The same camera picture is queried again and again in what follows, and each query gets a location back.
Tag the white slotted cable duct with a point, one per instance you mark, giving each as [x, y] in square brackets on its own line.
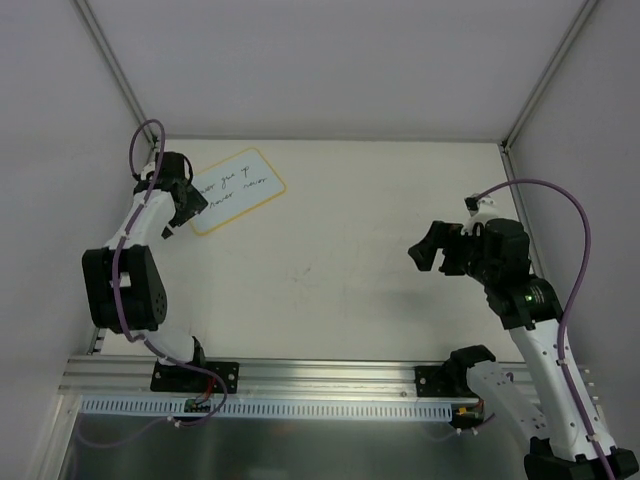
[407, 411]

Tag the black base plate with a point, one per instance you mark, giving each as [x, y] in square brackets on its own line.
[175, 379]
[440, 381]

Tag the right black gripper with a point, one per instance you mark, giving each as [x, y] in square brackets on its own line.
[449, 253]

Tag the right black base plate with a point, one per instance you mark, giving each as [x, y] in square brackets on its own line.
[440, 381]

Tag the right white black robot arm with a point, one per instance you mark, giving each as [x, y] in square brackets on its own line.
[562, 435]

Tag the aluminium mounting rail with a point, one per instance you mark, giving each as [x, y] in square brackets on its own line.
[258, 378]

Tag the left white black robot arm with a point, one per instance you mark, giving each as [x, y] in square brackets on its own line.
[124, 289]

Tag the yellow framed whiteboard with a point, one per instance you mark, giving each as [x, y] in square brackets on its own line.
[234, 187]

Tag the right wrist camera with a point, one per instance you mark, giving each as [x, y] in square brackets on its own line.
[481, 210]

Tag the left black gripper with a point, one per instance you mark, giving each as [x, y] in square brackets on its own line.
[188, 201]

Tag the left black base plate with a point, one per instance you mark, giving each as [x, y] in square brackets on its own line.
[175, 379]

